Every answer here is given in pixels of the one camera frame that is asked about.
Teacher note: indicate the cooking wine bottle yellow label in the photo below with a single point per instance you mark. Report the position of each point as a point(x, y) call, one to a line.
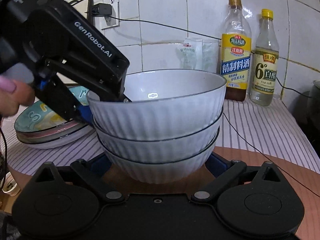
point(235, 52)

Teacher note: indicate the teal patterned plate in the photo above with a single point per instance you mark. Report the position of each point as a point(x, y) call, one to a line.
point(38, 117)

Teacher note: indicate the person left hand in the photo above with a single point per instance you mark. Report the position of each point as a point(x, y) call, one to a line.
point(14, 94)

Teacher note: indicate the white vinegar bottle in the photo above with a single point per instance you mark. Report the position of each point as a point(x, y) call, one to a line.
point(265, 58)

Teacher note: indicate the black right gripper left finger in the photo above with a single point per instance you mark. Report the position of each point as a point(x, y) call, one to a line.
point(92, 174)

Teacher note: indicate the white ribbed bowl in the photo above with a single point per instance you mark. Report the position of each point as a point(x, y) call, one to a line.
point(166, 104)
point(159, 151)
point(165, 172)

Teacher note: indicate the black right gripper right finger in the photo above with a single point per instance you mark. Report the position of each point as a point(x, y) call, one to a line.
point(226, 174)

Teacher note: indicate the black power adapter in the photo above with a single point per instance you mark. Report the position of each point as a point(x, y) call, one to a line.
point(101, 10)

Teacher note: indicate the white salt bag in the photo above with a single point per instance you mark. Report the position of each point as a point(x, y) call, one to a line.
point(199, 54)

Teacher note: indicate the white plate bottom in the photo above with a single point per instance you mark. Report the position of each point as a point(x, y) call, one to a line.
point(62, 141)

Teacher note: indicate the striped table cloth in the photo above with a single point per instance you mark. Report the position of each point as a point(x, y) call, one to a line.
point(246, 126)

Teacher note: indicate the black wok with lid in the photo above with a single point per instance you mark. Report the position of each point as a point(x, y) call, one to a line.
point(306, 108)

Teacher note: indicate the white cutting board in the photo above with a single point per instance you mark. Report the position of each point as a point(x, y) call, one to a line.
point(85, 8)

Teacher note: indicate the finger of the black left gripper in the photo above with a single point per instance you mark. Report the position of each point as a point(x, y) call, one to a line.
point(83, 114)
point(124, 98)

